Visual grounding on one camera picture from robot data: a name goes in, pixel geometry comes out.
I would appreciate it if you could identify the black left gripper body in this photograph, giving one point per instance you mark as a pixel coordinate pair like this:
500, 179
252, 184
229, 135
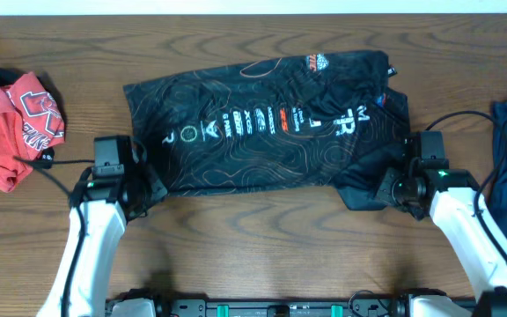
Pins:
149, 188

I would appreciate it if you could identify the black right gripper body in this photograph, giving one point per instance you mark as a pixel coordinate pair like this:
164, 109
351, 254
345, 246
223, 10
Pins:
393, 189

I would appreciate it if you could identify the black orange-patterned jersey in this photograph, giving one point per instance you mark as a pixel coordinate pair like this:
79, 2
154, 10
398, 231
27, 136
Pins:
329, 120

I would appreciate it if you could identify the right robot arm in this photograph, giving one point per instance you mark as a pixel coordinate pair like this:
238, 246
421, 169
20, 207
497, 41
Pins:
426, 186

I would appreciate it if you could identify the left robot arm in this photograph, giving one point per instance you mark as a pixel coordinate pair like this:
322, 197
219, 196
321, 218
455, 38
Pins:
119, 187

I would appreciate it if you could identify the red printed t-shirt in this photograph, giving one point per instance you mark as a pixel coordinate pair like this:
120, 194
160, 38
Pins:
30, 123

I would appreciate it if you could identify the black garment under red shirt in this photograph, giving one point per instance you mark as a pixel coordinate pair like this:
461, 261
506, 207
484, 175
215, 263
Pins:
9, 76

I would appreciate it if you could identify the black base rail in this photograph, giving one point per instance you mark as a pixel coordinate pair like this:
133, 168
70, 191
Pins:
362, 303

